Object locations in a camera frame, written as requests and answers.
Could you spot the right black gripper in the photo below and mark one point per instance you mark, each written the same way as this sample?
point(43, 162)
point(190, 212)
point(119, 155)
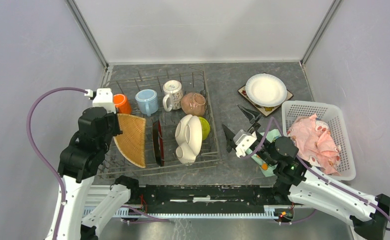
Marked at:
point(253, 116)

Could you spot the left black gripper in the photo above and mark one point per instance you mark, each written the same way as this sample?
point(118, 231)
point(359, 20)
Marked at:
point(117, 129)

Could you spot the orange mug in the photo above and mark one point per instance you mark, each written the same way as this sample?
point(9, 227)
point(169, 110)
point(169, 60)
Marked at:
point(122, 104)

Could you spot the lime green bowl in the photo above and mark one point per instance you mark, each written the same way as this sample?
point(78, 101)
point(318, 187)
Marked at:
point(205, 127)

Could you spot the light blue mug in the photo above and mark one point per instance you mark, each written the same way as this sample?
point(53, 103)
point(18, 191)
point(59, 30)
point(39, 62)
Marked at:
point(147, 101)

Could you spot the red-rimmed beige plate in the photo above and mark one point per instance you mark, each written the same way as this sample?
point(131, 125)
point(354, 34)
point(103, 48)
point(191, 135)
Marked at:
point(157, 141)

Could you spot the cream divided plate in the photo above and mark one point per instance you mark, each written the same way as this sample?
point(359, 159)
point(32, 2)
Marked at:
point(188, 135)

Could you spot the beige brown-rimmed bowl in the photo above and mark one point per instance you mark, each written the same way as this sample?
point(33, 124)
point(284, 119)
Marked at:
point(193, 104)

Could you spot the white floral mug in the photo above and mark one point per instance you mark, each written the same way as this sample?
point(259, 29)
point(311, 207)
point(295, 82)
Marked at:
point(173, 93)

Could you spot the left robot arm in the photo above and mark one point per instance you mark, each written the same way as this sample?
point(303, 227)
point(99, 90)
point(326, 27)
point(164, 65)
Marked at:
point(78, 166)

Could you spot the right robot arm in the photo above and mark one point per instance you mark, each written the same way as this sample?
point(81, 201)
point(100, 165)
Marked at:
point(299, 182)

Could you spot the square floral plate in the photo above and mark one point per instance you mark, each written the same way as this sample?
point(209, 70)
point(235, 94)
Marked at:
point(266, 111)

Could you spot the plain white plate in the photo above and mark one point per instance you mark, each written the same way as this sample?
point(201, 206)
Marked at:
point(266, 90)

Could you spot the green cartoon cloth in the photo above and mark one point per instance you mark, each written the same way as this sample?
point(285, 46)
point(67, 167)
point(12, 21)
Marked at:
point(267, 169)

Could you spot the pink patterned cloth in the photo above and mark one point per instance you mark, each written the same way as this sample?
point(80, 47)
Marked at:
point(315, 144)

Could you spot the white plastic basket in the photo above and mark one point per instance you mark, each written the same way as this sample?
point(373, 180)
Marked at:
point(333, 117)

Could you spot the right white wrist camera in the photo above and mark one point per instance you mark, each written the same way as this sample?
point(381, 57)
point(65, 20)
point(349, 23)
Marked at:
point(243, 141)

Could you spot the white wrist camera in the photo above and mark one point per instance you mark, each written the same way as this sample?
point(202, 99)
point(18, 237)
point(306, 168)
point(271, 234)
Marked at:
point(102, 97)
point(243, 141)

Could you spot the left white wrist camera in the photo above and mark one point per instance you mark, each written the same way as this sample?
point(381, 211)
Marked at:
point(102, 97)

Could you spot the grey wire dish rack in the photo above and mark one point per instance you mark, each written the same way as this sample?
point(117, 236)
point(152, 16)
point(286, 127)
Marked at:
point(175, 141)

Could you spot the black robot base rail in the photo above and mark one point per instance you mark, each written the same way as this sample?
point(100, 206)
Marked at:
point(207, 200)

